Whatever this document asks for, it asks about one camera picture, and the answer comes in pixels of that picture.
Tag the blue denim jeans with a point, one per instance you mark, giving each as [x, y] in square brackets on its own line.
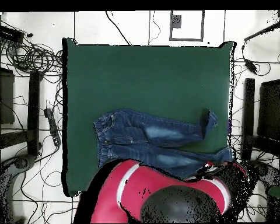
[142, 133]

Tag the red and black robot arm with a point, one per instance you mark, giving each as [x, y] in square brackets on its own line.
[158, 193]

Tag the black flat panel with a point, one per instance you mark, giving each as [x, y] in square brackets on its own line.
[270, 109]
[4, 98]

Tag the dark green table cloth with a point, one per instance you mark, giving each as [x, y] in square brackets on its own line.
[142, 77]

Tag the black power strip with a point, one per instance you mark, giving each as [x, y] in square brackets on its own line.
[52, 126]

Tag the black long beam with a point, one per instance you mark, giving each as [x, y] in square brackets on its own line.
[248, 116]
[33, 112]

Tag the small black block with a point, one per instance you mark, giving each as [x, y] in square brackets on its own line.
[176, 21]

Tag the black power adapter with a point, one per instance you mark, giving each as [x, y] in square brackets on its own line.
[250, 66]

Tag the black network box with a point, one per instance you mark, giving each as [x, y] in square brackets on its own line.
[7, 33]

